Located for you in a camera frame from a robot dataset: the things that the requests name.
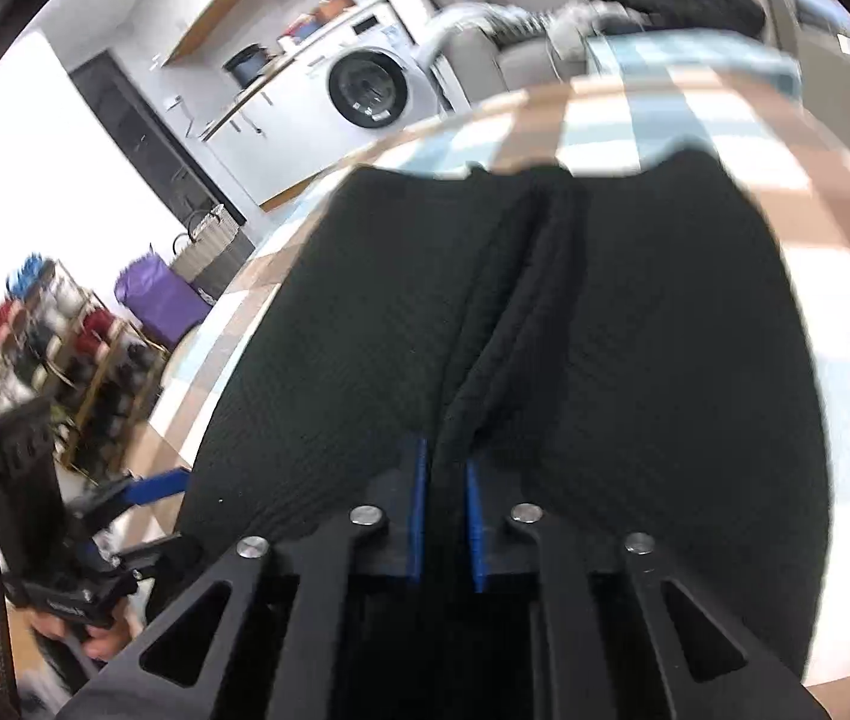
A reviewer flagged black knit sweater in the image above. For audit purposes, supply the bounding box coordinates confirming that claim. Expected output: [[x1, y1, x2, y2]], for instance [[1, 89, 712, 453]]
[[178, 148, 830, 670]]

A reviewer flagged white grey clothes pile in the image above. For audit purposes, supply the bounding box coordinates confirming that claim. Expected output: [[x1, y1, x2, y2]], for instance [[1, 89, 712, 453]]
[[413, 0, 653, 68]]

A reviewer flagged left hand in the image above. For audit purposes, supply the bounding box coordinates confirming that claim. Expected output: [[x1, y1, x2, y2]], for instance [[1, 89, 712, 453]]
[[23, 598, 140, 663]]

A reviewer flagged wooden shoe rack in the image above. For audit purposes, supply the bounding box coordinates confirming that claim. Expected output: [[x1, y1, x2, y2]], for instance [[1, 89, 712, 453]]
[[0, 254, 168, 483]]

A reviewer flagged purple bag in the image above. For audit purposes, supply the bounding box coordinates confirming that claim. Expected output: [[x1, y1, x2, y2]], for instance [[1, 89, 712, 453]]
[[114, 252, 210, 348]]

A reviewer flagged woven grey laundry basket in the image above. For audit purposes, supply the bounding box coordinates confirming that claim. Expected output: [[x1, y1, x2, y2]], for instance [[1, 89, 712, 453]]
[[169, 203, 254, 304]]

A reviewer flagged white front-load washing machine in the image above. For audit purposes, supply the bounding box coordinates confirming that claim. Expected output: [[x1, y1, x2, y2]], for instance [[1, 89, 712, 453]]
[[287, 0, 452, 163]]

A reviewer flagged checkered plaid table cloth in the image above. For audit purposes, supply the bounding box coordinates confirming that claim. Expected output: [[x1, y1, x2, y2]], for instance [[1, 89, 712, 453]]
[[124, 70, 850, 691]]

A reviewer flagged black pot on counter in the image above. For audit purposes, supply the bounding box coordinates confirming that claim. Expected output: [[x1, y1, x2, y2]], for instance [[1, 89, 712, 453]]
[[223, 44, 272, 89]]

